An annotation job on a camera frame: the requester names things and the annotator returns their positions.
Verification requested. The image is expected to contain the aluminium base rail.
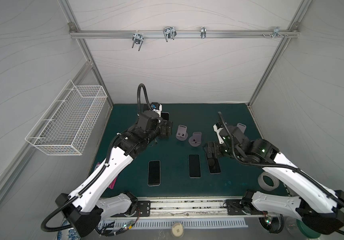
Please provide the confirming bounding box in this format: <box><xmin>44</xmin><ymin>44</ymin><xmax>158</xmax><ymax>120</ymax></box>
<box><xmin>65</xmin><ymin>196</ymin><xmax>309</xmax><ymax>221</ymax></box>

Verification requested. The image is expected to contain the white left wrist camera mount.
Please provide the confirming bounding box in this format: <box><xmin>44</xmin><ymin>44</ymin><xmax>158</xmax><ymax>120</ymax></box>
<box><xmin>151</xmin><ymin>103</ymin><xmax>163</xmax><ymax>117</ymax></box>

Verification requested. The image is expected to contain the aluminium top crossbar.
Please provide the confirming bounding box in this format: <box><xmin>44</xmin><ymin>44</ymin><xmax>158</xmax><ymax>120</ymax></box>
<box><xmin>70</xmin><ymin>29</ymin><xmax>301</xmax><ymax>39</ymax></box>

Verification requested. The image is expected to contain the purple snack packet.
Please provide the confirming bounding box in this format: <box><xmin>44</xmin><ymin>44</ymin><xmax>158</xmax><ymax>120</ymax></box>
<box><xmin>95</xmin><ymin>162</ymin><xmax>118</xmax><ymax>190</ymax></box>

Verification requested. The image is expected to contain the grey round phone stand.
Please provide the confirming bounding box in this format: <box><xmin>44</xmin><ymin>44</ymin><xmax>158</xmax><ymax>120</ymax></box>
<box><xmin>237</xmin><ymin>123</ymin><xmax>247</xmax><ymax>134</ymax></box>

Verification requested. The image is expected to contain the metal clamp small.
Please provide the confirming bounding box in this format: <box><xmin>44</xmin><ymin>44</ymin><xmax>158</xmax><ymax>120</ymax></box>
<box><xmin>201</xmin><ymin>27</ymin><xmax>207</xmax><ymax>39</ymax></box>

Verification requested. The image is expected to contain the blue white ceramic plate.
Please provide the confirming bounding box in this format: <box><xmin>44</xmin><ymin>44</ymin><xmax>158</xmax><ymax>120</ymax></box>
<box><xmin>56</xmin><ymin>228</ymin><xmax>82</xmax><ymax>240</ymax></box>

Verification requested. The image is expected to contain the white wire basket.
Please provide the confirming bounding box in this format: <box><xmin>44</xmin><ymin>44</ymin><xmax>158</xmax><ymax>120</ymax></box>
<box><xmin>25</xmin><ymin>80</ymin><xmax>107</xmax><ymax>156</ymax></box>

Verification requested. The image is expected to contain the metal u-bolt clamp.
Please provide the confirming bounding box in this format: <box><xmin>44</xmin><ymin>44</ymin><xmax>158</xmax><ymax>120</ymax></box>
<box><xmin>132</xmin><ymin>33</ymin><xmax>144</xmax><ymax>51</ymax></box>
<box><xmin>163</xmin><ymin>27</ymin><xmax>177</xmax><ymax>42</ymax></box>

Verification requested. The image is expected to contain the metal u-bolt clamp left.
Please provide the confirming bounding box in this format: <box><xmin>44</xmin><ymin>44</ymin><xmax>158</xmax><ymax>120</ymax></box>
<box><xmin>132</xmin><ymin>33</ymin><xmax>144</xmax><ymax>51</ymax></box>

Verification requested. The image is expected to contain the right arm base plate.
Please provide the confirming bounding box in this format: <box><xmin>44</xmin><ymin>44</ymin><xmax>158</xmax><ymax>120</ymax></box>
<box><xmin>225</xmin><ymin>199</ymin><xmax>265</xmax><ymax>216</ymax></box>

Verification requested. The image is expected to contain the metal u-bolt clamp middle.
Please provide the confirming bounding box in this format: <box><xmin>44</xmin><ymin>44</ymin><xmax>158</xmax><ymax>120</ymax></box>
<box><xmin>163</xmin><ymin>27</ymin><xmax>177</xmax><ymax>42</ymax></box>

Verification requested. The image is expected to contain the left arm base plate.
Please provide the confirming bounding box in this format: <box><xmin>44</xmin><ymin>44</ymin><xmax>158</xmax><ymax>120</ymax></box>
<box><xmin>113</xmin><ymin>201</ymin><xmax>151</xmax><ymax>217</ymax></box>

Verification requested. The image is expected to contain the white vented cable duct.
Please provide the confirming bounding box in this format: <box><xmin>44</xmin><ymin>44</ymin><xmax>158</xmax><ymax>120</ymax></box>
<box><xmin>96</xmin><ymin>218</ymin><xmax>249</xmax><ymax>231</ymax></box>

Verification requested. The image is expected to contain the purple edged black phone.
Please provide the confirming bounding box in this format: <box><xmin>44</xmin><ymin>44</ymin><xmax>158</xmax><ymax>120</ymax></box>
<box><xmin>206</xmin><ymin>156</ymin><xmax>221</xmax><ymax>174</ymax></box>

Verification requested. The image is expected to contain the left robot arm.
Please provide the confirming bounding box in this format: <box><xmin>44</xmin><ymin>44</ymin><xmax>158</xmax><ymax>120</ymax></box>
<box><xmin>54</xmin><ymin>110</ymin><xmax>172</xmax><ymax>237</ymax></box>

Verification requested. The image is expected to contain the white tape roll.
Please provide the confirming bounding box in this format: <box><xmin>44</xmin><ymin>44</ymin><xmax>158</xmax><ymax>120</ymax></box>
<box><xmin>258</xmin><ymin>172</ymin><xmax>280</xmax><ymax>192</ymax></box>

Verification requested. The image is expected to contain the small round beige container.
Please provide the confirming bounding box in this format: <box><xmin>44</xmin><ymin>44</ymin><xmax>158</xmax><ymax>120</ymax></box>
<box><xmin>171</xmin><ymin>222</ymin><xmax>185</xmax><ymax>238</ymax></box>

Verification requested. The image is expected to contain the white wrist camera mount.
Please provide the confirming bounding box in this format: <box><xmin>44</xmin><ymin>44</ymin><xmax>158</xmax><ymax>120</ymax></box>
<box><xmin>213</xmin><ymin>123</ymin><xmax>224</xmax><ymax>145</ymax></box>
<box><xmin>151</xmin><ymin>103</ymin><xmax>163</xmax><ymax>117</ymax></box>

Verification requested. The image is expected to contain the metal bracket right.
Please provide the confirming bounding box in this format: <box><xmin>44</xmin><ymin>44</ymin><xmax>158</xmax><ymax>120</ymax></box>
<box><xmin>262</xmin><ymin>27</ymin><xmax>289</xmax><ymax>39</ymax></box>

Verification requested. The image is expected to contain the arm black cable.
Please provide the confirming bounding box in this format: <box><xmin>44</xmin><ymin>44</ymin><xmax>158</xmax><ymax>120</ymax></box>
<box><xmin>217</xmin><ymin>111</ymin><xmax>344</xmax><ymax>240</ymax></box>
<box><xmin>40</xmin><ymin>83</ymin><xmax>153</xmax><ymax>236</ymax></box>

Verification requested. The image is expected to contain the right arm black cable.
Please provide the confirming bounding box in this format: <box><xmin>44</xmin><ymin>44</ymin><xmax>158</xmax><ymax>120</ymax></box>
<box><xmin>217</xmin><ymin>111</ymin><xmax>344</xmax><ymax>240</ymax></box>

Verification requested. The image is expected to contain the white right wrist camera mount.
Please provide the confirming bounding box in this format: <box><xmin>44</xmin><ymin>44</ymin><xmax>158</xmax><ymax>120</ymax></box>
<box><xmin>213</xmin><ymin>123</ymin><xmax>224</xmax><ymax>145</ymax></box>

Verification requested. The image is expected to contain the green lid clear jar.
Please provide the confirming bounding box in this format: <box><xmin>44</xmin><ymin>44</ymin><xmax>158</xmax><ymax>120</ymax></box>
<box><xmin>285</xmin><ymin>217</ymin><xmax>321</xmax><ymax>240</ymax></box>

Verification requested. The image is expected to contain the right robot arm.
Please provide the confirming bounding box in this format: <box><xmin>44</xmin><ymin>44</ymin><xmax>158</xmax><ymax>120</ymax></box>
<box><xmin>204</xmin><ymin>123</ymin><xmax>344</xmax><ymax>235</ymax></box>

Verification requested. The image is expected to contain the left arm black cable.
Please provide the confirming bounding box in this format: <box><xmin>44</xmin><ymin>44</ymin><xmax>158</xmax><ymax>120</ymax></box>
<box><xmin>40</xmin><ymin>83</ymin><xmax>153</xmax><ymax>236</ymax></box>

